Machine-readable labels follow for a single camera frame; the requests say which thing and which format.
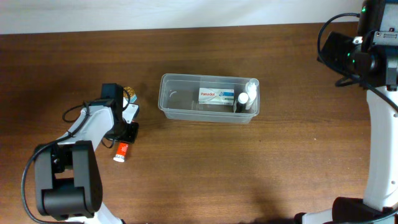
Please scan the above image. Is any small jar gold lid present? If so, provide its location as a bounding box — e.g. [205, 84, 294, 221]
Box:
[124, 86, 137, 103]

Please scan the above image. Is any white squeeze bottle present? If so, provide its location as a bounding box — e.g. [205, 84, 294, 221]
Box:
[244, 78, 259, 110]

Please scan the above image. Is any orange tube white cap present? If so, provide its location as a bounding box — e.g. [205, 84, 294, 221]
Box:
[113, 142, 129, 162]

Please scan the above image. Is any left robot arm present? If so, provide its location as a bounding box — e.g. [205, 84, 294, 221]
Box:
[28, 83, 139, 223]

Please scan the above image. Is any dark bottle white cap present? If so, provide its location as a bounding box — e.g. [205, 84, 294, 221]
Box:
[233, 93, 249, 113]

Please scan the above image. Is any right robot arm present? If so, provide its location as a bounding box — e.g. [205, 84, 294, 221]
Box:
[293, 0, 397, 223]

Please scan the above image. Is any white Panadol box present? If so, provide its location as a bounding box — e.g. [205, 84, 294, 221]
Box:
[198, 88, 234, 106]

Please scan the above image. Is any clear plastic container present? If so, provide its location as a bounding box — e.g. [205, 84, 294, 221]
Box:
[158, 73, 260, 123]

